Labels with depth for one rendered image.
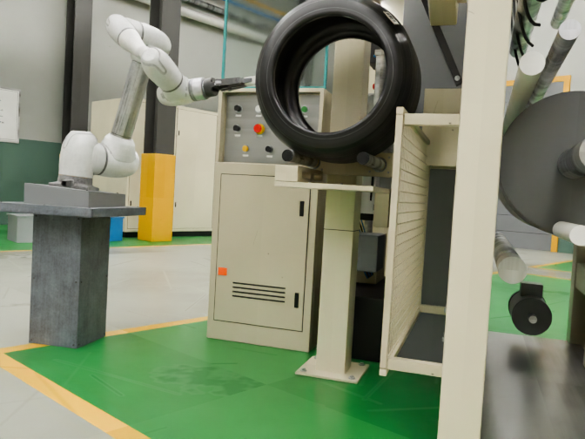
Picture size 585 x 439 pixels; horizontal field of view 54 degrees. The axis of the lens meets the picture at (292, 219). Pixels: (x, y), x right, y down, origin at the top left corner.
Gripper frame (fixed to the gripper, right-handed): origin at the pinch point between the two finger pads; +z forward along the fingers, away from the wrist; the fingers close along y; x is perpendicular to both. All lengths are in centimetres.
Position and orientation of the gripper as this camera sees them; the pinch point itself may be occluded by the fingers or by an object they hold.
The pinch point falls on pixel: (252, 80)
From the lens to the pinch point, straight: 229.9
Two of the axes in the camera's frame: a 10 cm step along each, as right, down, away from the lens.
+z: 9.5, -0.7, -3.2
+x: 0.8, 10.0, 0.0
